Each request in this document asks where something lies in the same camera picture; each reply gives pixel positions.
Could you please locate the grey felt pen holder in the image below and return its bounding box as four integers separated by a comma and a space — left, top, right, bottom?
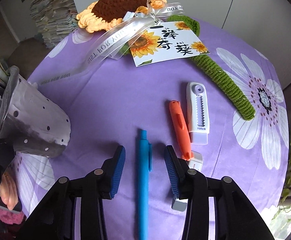
0, 66, 71, 158

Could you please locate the white eraser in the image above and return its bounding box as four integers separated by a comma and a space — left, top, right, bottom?
170, 151, 204, 212

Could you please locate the orange utility knife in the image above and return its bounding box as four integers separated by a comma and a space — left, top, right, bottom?
169, 100, 193, 161

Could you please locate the blue gel pen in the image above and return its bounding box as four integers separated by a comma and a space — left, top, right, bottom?
137, 129, 152, 240

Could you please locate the white correction tape dispenser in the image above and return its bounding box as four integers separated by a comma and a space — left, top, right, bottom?
186, 82, 210, 145

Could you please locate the person's left hand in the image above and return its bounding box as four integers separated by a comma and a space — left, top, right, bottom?
0, 171, 19, 210

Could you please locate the purple floral tablecloth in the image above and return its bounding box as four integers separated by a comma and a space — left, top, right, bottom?
13, 22, 289, 239

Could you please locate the tall stack of magazines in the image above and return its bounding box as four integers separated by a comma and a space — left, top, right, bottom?
30, 0, 78, 48

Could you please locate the crochet sunflower with green stem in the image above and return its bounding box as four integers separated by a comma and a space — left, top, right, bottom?
76, 0, 256, 120

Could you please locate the sunflower greeting card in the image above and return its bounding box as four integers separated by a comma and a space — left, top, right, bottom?
129, 21, 209, 67

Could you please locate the white printed ribbon bow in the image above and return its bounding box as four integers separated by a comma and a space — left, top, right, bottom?
37, 0, 184, 86

